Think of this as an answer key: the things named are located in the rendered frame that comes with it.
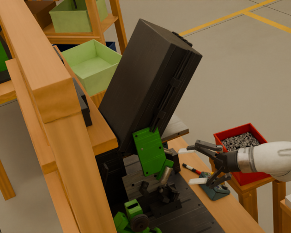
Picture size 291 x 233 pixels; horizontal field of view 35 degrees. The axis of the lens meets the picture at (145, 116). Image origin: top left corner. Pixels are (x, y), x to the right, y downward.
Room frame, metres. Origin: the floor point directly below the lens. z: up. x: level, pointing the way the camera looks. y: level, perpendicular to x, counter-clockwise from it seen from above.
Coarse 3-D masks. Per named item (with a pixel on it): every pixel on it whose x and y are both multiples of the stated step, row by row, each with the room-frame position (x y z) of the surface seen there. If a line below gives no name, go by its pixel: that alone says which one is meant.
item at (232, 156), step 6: (216, 156) 1.30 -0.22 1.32; (222, 156) 1.28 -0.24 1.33; (228, 156) 1.27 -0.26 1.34; (234, 156) 1.26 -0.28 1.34; (216, 162) 1.29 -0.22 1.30; (228, 162) 1.25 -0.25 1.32; (234, 162) 1.24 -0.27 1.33; (216, 168) 1.29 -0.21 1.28; (228, 168) 1.25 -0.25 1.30; (234, 168) 1.24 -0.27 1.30
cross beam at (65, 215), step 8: (16, 96) 2.17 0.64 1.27; (24, 120) 1.91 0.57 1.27; (48, 176) 1.44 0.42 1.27; (56, 176) 1.43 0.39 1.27; (48, 184) 1.39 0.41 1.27; (56, 184) 1.38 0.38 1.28; (56, 192) 1.34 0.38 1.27; (56, 200) 1.29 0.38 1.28; (64, 200) 1.29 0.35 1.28; (56, 208) 1.25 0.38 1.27; (64, 208) 1.24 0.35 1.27; (64, 216) 1.20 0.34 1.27; (72, 216) 1.19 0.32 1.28; (64, 224) 1.16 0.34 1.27; (72, 224) 1.16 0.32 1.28; (64, 232) 1.13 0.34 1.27; (72, 232) 1.12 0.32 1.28
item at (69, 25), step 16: (64, 0) 4.69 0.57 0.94; (80, 0) 4.72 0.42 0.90; (96, 0) 4.64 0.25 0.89; (112, 0) 4.55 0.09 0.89; (48, 16) 4.71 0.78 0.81; (64, 16) 4.35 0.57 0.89; (80, 16) 4.27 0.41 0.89; (96, 16) 4.17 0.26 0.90; (112, 16) 4.55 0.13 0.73; (48, 32) 4.46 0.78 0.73; (64, 32) 4.38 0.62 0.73; (80, 32) 4.29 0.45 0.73; (96, 32) 4.17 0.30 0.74; (64, 48) 4.95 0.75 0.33; (112, 48) 4.53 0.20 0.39
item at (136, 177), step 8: (128, 176) 1.57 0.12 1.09; (136, 176) 1.58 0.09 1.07; (144, 176) 1.58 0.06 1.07; (152, 176) 1.59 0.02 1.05; (128, 184) 1.56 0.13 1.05; (136, 184) 1.57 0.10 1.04; (152, 184) 1.58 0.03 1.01; (160, 184) 1.58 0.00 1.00; (128, 192) 1.55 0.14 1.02; (136, 192) 1.55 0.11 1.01
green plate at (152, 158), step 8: (136, 136) 1.62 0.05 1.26; (144, 136) 1.62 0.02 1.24; (152, 136) 1.63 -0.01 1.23; (136, 144) 1.61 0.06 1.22; (144, 144) 1.61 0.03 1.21; (152, 144) 1.62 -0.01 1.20; (160, 144) 1.62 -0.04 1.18; (144, 152) 1.60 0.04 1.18; (152, 152) 1.61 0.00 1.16; (160, 152) 1.61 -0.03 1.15; (144, 160) 1.59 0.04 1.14; (152, 160) 1.60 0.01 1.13; (160, 160) 1.60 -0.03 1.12; (144, 168) 1.58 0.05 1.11; (152, 168) 1.58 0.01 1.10; (160, 168) 1.59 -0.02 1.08
